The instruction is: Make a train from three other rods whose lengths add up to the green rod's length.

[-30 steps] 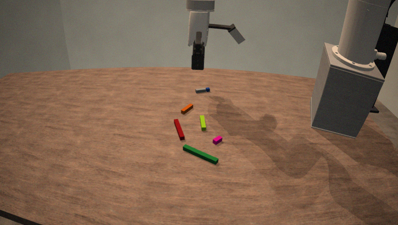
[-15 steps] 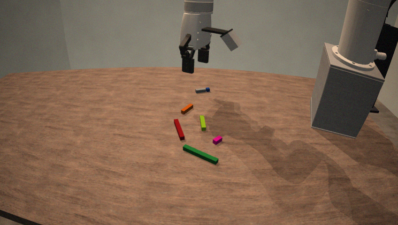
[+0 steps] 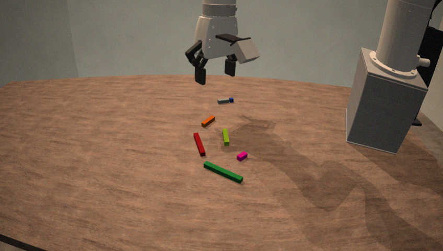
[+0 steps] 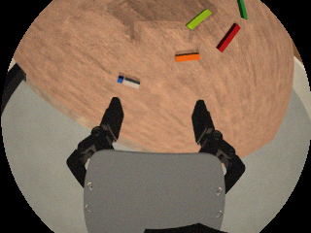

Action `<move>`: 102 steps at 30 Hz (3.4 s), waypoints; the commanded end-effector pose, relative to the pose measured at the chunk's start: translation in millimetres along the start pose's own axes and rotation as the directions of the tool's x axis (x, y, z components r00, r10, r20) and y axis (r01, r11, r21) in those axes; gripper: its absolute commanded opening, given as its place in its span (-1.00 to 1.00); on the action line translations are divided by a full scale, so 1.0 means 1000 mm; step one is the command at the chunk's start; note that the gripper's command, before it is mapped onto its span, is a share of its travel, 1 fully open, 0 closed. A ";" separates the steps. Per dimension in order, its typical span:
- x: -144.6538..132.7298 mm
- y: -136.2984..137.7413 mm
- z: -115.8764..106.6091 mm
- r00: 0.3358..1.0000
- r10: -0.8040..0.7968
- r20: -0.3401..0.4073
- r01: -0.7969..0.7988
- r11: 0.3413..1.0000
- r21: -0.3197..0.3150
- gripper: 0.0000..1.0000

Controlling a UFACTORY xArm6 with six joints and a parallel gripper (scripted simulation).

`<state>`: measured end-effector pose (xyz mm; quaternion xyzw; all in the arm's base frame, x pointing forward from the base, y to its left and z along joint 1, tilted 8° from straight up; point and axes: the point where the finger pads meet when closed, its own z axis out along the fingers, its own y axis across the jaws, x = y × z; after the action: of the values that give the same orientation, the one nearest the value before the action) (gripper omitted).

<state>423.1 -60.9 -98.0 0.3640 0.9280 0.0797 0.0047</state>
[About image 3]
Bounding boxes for small magenta block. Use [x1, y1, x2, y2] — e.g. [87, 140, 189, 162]
[237, 151, 248, 161]

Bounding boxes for red rod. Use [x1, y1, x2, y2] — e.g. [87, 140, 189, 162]
[194, 133, 206, 157]

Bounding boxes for orange rod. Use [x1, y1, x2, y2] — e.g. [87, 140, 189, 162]
[201, 116, 215, 128]

